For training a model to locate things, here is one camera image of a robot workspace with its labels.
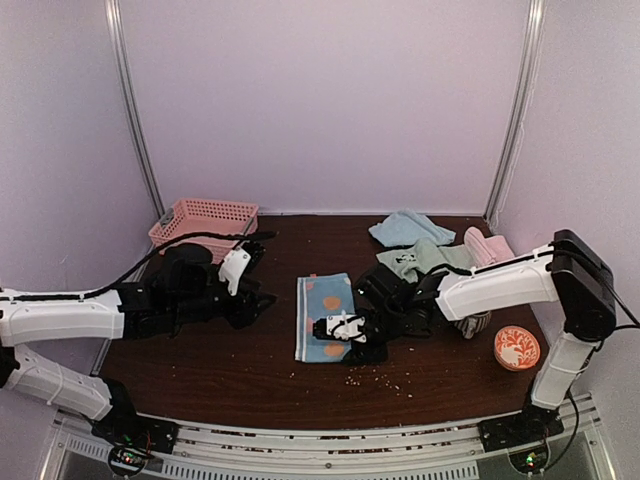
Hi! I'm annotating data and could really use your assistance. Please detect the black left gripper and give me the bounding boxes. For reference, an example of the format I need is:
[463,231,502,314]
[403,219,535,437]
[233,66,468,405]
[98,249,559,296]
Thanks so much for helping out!
[170,268,275,329]

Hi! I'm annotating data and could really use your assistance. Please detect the blue polka dot striped towel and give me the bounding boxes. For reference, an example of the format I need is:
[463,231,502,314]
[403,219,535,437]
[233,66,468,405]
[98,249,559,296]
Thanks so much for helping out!
[294,273,354,364]

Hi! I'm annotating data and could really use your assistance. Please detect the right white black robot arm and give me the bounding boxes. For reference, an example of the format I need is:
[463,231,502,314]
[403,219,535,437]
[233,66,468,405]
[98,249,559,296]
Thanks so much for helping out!
[327,230,617,442]

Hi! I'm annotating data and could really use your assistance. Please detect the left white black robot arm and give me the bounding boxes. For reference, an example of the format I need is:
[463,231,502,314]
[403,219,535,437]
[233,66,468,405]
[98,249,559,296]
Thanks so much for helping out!
[1,242,276,444]

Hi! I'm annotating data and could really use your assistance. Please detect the pale green terry towel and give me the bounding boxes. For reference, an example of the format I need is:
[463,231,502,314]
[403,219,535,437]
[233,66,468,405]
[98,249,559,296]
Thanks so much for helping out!
[376,238,475,283]

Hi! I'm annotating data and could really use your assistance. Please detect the grey striped ceramic mug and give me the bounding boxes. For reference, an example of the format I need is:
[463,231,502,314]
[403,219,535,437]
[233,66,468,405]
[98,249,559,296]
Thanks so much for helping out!
[453,311,492,340]

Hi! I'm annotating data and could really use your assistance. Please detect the pink perforated plastic basket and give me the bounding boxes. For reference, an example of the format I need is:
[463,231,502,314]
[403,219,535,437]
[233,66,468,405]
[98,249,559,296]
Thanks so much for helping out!
[148,198,259,246]

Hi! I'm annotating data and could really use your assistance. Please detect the light blue terry towel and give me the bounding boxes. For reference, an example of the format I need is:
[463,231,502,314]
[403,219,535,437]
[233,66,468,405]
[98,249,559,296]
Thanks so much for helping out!
[369,209,456,248]

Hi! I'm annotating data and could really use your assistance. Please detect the orange patterned ceramic bowl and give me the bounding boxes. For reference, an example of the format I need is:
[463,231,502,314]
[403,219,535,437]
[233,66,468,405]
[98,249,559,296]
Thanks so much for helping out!
[493,326,541,372]

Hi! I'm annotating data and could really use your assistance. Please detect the pink cloth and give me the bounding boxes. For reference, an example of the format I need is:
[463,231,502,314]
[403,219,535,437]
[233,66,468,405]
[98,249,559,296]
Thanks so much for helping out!
[463,227,515,267]

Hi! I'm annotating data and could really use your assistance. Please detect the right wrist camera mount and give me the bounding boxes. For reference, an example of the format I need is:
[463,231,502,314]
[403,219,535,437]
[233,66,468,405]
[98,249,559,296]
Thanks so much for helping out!
[312,311,367,343]

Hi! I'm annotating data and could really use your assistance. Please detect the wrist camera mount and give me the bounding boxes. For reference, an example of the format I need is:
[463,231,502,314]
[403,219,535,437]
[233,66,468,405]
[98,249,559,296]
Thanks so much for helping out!
[312,311,367,343]
[218,248,251,296]

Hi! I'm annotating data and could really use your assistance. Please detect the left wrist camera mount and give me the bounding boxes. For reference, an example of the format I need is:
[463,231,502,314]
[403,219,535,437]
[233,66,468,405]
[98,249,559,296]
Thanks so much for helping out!
[218,248,251,296]

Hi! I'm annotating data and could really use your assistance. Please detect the left aluminium frame post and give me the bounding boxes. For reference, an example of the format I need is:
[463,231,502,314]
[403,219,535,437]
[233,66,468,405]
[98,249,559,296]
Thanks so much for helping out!
[104,0,165,218]

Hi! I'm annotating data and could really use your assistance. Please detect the aluminium frame post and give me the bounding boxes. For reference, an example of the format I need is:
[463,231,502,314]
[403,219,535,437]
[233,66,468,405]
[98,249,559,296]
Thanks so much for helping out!
[104,0,165,218]
[484,0,546,229]

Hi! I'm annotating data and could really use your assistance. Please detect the front aluminium rail base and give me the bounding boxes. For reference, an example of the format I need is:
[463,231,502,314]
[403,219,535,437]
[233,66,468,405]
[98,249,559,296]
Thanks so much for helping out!
[52,392,609,480]

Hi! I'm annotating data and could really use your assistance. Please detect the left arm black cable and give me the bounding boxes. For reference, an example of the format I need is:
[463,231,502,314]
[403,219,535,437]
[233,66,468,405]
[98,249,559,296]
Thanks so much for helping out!
[9,230,279,304]

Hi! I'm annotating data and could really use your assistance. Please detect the right aluminium frame post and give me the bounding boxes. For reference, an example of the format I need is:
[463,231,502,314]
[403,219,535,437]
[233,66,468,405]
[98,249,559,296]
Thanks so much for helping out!
[484,0,546,229]

